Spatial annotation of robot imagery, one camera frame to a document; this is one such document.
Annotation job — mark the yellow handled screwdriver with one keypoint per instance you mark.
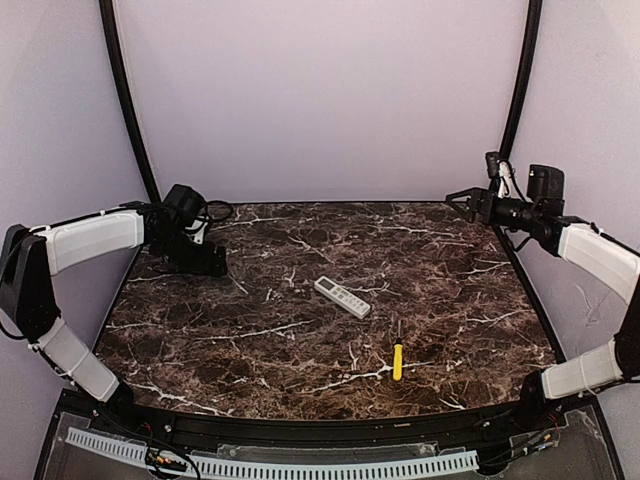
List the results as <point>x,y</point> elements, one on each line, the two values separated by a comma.
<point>397,371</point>

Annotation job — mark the left black frame post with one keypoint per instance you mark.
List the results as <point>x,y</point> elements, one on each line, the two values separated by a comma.
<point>120,78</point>

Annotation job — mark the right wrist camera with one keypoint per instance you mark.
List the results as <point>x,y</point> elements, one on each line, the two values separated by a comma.
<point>545,182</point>

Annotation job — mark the right black frame post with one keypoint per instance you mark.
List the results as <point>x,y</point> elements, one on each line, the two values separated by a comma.
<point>525,65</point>

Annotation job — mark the black front rail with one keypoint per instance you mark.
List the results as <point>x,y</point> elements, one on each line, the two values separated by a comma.
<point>482,428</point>

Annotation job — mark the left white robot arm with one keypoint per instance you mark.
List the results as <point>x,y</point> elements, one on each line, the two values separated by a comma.
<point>30,257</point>

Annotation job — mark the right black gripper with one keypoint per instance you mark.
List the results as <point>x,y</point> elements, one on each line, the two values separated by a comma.
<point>482,206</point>

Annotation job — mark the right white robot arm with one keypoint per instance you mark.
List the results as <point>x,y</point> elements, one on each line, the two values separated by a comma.
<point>583,245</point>

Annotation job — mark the black frame post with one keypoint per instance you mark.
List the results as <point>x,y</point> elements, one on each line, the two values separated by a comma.
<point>120,78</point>
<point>525,65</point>

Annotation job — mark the white remote control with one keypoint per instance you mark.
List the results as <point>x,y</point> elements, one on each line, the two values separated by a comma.
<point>342,297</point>

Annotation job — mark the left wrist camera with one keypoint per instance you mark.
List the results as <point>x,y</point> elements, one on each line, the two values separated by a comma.
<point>185,202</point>

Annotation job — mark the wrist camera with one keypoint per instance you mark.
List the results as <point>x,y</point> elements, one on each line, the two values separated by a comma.
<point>545,182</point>
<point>185,202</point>

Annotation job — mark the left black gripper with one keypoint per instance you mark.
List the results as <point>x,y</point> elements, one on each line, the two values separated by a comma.
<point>211,259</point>

